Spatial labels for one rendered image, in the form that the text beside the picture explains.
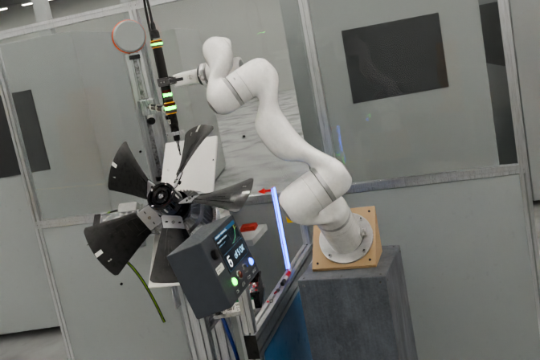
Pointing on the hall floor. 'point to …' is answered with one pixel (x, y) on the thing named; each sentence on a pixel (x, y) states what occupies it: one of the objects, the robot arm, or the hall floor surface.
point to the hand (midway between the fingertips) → (165, 81)
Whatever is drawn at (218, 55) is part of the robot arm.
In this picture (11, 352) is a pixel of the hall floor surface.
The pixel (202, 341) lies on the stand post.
